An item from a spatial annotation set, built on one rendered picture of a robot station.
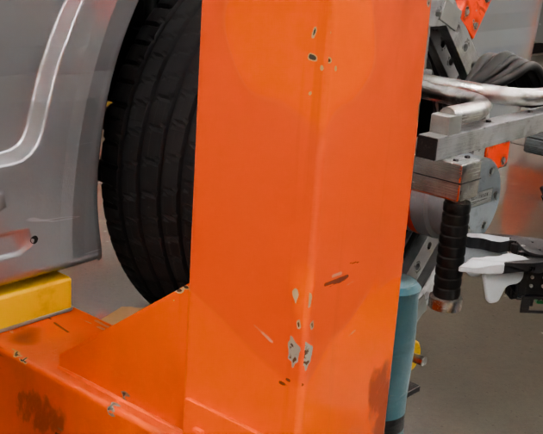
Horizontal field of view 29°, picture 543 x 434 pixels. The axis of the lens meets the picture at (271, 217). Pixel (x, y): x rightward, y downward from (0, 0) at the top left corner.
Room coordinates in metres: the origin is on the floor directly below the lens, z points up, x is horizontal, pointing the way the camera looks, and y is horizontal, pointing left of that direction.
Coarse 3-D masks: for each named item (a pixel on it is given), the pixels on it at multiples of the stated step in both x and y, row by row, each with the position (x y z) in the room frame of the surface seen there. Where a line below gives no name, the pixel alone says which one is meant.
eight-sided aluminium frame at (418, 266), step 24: (432, 0) 1.58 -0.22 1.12; (432, 24) 1.58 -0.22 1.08; (456, 24) 1.63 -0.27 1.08; (432, 48) 1.68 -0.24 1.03; (456, 48) 1.64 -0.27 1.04; (456, 72) 1.73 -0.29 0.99; (480, 120) 1.73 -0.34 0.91; (432, 240) 1.72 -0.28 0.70; (408, 264) 1.68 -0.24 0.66; (432, 264) 1.66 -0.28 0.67; (432, 288) 1.65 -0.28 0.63
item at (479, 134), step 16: (528, 112) 1.47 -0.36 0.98; (464, 128) 1.33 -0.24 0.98; (480, 128) 1.34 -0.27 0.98; (496, 128) 1.37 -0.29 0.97; (512, 128) 1.41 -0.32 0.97; (528, 128) 1.44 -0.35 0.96; (432, 144) 1.26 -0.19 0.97; (448, 144) 1.28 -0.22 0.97; (464, 144) 1.31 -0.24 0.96; (480, 144) 1.34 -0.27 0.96; (496, 144) 1.38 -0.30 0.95
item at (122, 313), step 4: (120, 308) 2.90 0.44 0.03; (124, 308) 2.91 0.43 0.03; (128, 308) 2.92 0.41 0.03; (132, 308) 2.92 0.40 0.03; (136, 308) 2.93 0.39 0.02; (140, 308) 2.94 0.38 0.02; (116, 312) 2.88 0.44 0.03; (120, 312) 2.88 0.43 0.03; (124, 312) 2.89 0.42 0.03; (128, 312) 2.90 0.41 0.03; (132, 312) 2.90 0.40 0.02; (136, 312) 2.91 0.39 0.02; (108, 316) 2.84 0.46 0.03; (112, 316) 2.84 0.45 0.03; (116, 316) 2.85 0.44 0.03; (120, 316) 2.86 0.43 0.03; (124, 316) 2.86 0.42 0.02; (128, 316) 2.87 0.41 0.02; (104, 320) 2.80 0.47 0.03; (108, 320) 2.81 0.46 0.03; (112, 320) 2.82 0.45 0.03; (116, 320) 2.82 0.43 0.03; (120, 320) 2.83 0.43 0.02; (112, 324) 2.80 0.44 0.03
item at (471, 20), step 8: (456, 0) 1.66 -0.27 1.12; (464, 0) 1.65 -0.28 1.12; (472, 0) 1.67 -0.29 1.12; (480, 0) 1.69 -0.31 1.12; (488, 0) 1.70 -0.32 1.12; (464, 8) 1.65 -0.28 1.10; (472, 8) 1.67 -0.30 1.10; (480, 8) 1.69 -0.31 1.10; (464, 16) 1.65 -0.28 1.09; (472, 16) 1.67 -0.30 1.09; (480, 16) 1.69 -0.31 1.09; (472, 24) 1.67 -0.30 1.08; (472, 32) 1.68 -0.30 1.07
